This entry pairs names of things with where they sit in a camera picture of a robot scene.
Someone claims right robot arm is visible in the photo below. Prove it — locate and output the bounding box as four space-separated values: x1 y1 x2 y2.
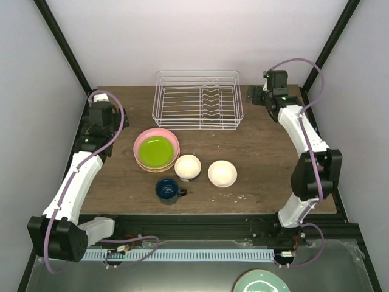
246 86 342 245

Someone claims pink plate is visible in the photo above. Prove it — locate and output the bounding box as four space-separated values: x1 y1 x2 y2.
133 128 180 162

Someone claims beige floral bowl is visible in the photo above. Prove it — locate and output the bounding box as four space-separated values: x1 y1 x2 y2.
208 160 238 187

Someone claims light blue slotted strip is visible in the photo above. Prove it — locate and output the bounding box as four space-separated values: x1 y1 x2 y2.
81 248 275 262

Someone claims teal plate on wood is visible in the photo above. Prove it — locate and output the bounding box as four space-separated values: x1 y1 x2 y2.
232 269 291 292

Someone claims white wire dish rack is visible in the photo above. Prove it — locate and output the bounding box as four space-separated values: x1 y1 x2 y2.
152 71 244 130

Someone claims dark blue mug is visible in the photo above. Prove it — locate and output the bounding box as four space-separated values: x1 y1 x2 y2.
155 178 188 205

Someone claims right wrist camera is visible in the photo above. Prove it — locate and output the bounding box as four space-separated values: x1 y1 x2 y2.
263 70 288 91

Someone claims teal white bowl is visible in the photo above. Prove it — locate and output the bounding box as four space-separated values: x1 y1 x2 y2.
174 155 202 183

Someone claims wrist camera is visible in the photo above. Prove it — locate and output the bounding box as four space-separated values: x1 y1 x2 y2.
92 93 109 103
263 70 288 91

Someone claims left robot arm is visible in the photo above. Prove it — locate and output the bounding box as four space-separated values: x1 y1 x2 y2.
27 100 129 262

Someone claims green plate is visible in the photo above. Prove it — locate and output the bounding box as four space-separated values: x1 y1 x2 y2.
139 136 174 168

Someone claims black frame post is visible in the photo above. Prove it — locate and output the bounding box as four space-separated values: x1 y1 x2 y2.
33 0 92 95
300 0 360 92

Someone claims tan bottom plate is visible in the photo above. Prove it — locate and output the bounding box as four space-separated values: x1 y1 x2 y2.
136 148 181 173

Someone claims black left frame post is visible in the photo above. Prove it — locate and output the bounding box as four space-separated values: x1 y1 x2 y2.
33 0 92 95

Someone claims black right frame post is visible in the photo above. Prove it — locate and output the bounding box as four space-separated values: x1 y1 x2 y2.
300 0 360 92

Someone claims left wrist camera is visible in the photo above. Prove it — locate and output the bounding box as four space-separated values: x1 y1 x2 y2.
92 93 109 103

